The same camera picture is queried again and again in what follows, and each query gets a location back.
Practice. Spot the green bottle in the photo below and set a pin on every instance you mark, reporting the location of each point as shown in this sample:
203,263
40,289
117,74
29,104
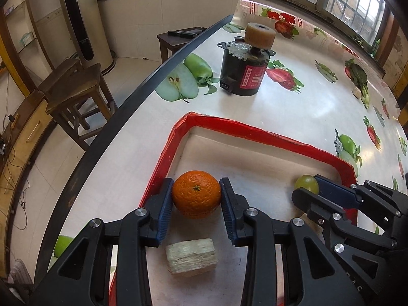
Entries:
377,46

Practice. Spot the orange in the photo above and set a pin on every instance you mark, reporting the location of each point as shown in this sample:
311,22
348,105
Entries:
196,194

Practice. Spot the black motor with red label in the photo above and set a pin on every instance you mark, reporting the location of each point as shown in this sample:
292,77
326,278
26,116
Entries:
247,70

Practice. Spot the wooden cabinet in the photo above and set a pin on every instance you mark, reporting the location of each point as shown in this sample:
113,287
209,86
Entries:
22,140

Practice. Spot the green grape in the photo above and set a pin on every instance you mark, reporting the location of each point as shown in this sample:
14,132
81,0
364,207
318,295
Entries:
304,182

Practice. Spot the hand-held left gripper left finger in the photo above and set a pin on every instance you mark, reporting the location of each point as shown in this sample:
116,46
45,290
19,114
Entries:
165,210

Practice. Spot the small wooden side table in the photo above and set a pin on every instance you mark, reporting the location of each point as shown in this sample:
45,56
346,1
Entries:
178,43

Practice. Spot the red rimmed white tray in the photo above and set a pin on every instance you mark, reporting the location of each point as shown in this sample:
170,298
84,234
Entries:
255,156

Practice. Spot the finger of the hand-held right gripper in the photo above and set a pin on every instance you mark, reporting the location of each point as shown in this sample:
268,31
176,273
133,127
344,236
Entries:
334,192
306,200

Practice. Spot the small beige chunk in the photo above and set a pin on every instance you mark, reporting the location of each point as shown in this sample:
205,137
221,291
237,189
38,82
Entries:
357,92

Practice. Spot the silver standing air conditioner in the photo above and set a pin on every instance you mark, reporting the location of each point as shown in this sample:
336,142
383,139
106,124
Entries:
86,22

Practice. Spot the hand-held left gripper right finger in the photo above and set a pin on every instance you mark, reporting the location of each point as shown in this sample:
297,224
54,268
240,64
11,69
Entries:
229,210

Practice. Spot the wooden stool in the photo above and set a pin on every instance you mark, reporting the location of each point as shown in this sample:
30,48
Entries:
76,98

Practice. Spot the green leafy vegetable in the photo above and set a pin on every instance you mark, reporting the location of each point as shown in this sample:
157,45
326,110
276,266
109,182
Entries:
358,75

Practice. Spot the black slim device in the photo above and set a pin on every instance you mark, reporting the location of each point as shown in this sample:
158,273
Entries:
186,32

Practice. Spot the beige layered pastry block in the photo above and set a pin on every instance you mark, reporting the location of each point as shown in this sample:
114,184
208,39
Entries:
191,256

